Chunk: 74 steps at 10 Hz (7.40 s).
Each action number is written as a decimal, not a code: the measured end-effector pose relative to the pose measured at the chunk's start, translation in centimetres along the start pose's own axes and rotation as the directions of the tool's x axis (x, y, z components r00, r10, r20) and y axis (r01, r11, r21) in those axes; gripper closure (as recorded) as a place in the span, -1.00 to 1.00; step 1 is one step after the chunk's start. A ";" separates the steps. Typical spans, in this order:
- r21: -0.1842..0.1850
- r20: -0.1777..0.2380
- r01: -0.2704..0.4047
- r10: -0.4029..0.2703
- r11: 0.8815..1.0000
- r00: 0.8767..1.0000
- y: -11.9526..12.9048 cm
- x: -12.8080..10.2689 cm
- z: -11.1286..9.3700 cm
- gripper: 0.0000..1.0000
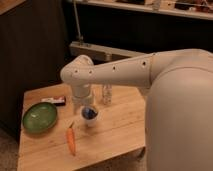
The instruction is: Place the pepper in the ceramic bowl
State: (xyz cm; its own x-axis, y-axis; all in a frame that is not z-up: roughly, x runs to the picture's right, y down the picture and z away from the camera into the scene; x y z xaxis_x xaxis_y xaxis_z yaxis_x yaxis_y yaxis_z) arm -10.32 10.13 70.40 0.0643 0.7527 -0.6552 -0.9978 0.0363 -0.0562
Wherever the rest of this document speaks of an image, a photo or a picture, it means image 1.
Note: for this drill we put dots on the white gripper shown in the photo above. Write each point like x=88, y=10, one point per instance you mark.
x=82, y=96

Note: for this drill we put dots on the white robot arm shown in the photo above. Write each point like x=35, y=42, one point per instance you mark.
x=179, y=105

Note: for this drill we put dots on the green ceramic bowl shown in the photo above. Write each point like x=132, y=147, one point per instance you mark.
x=40, y=117

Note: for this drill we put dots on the white cup with blue object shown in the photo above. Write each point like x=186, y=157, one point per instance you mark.
x=89, y=115

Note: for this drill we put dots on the clear glass jar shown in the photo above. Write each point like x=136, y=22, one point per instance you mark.
x=106, y=94

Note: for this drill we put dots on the black and red snack bar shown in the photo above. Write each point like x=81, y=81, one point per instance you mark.
x=58, y=101

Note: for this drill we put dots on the wooden table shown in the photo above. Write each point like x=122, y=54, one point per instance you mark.
x=119, y=129

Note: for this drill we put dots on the metal vertical pole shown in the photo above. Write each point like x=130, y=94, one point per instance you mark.
x=80, y=37

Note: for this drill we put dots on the grey metal shelf rail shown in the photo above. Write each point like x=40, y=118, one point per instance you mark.
x=101, y=53

